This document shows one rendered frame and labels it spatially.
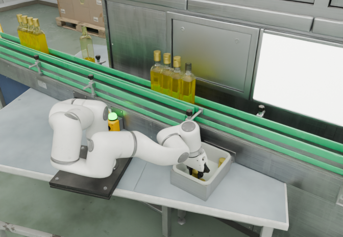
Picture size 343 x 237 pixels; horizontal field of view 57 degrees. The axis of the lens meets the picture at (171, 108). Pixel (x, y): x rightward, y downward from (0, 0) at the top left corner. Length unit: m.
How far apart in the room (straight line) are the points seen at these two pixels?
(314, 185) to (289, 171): 0.10
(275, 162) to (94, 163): 0.76
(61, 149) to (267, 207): 0.80
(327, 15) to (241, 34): 0.33
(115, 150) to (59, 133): 0.17
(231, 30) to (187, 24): 0.22
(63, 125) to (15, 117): 1.00
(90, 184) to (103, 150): 0.43
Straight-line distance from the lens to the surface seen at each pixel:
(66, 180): 1.40
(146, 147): 1.01
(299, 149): 1.34
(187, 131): 1.10
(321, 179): 1.37
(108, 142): 0.95
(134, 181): 1.38
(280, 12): 1.34
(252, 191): 1.37
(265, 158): 1.40
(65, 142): 0.98
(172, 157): 1.03
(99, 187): 1.34
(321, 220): 1.82
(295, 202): 1.78
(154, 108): 1.47
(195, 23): 1.50
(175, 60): 1.44
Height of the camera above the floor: 1.72
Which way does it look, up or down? 32 degrees down
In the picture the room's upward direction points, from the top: straight up
